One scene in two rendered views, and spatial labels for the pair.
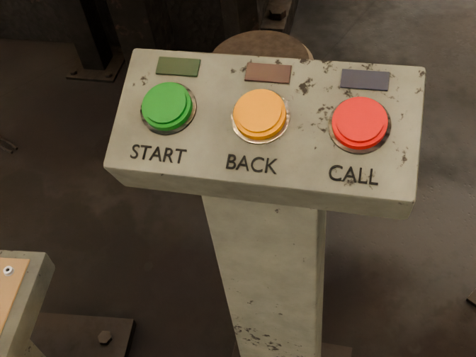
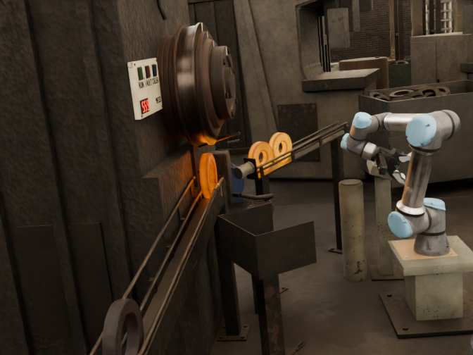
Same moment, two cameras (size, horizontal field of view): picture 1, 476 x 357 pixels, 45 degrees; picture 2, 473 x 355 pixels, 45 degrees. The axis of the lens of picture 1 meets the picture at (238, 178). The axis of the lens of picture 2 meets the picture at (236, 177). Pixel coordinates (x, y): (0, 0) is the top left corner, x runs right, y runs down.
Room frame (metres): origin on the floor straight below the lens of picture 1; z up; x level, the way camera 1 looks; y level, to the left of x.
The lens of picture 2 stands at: (1.51, 2.62, 1.28)
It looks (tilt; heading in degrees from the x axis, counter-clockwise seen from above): 14 degrees down; 260
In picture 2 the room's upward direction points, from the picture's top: 6 degrees counter-clockwise
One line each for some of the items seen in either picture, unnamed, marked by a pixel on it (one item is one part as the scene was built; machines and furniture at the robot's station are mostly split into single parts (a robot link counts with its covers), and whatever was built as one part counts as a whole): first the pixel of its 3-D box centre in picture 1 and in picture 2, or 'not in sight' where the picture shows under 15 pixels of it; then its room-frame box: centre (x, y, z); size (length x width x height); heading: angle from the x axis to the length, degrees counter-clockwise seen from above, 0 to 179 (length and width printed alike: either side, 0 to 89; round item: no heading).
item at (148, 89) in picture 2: not in sight; (146, 86); (1.45, 0.66, 1.15); 0.26 x 0.02 x 0.18; 70
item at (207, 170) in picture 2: not in sight; (208, 175); (1.24, 0.37, 0.75); 0.18 x 0.03 x 0.18; 70
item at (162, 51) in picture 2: not in sight; (179, 86); (1.31, 0.34, 1.12); 0.47 x 0.10 x 0.47; 70
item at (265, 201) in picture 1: (277, 295); (383, 217); (0.31, -0.02, 0.31); 0.24 x 0.16 x 0.62; 70
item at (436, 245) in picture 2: not in sight; (431, 239); (0.31, 0.46, 0.35); 0.15 x 0.15 x 0.10
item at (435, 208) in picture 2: not in sight; (429, 213); (0.32, 0.46, 0.47); 0.13 x 0.12 x 0.14; 19
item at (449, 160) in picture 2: not in sight; (431, 134); (-0.80, -1.51, 0.39); 1.03 x 0.83 x 0.77; 175
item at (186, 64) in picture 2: not in sight; (200, 85); (1.23, 0.37, 1.12); 0.47 x 0.06 x 0.47; 70
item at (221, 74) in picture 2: not in sight; (224, 83); (1.14, 0.40, 1.12); 0.28 x 0.06 x 0.28; 70
